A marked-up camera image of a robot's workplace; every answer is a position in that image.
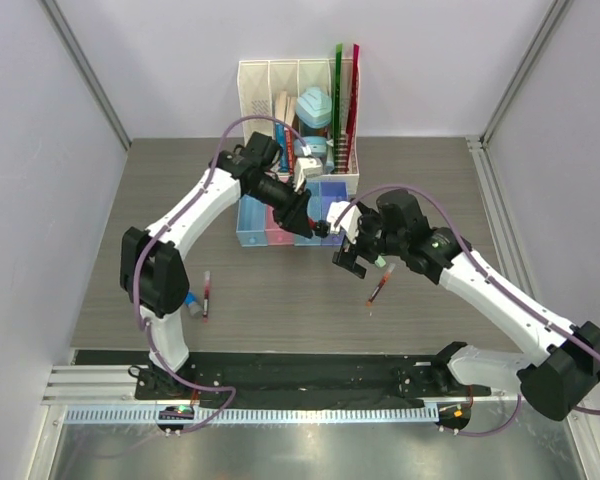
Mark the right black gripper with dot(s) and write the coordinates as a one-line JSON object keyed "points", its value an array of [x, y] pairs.
{"points": [[348, 260]]}

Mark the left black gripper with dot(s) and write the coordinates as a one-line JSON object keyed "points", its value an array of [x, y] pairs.
{"points": [[292, 215]]}

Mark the pink plastic drawer bin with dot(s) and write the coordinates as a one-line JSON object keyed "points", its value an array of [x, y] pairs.
{"points": [[275, 235]]}

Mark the light blue drawer bin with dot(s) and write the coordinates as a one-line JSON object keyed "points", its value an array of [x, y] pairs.
{"points": [[314, 211]]}

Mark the purple plastic drawer bin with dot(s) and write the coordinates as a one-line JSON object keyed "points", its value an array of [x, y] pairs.
{"points": [[331, 192]]}

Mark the white desktop file organizer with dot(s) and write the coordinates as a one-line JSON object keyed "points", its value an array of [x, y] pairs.
{"points": [[260, 81]]}

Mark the blue plastic drawer bin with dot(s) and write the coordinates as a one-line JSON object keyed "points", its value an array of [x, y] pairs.
{"points": [[251, 223]]}

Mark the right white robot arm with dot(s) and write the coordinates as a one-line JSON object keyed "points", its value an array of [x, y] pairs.
{"points": [[558, 362]]}

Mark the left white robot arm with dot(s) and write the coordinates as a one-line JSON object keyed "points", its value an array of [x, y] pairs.
{"points": [[152, 270]]}

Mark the right red pen refill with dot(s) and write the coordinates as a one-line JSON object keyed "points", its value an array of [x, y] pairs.
{"points": [[380, 285]]}

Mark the red pen refill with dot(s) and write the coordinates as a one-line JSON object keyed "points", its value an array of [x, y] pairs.
{"points": [[206, 296], [380, 285]]}

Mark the blue spine book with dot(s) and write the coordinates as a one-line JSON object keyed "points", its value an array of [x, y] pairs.
{"points": [[281, 131]]}

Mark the left red pen refill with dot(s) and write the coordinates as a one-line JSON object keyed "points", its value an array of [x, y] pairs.
{"points": [[206, 296]]}

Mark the green transparent ruler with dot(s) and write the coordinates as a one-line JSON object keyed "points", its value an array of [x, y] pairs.
{"points": [[336, 131]]}

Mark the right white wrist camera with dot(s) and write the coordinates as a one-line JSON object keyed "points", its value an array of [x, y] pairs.
{"points": [[343, 219]]}

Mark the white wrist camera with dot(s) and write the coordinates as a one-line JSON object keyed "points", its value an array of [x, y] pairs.
{"points": [[343, 219], [306, 166]]}

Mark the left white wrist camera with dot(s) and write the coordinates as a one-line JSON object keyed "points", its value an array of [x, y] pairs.
{"points": [[306, 166]]}

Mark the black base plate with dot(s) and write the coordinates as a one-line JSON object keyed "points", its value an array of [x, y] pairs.
{"points": [[277, 381]]}

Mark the perforated metal cable tray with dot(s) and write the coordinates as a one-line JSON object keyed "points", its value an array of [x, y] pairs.
{"points": [[177, 415]]}

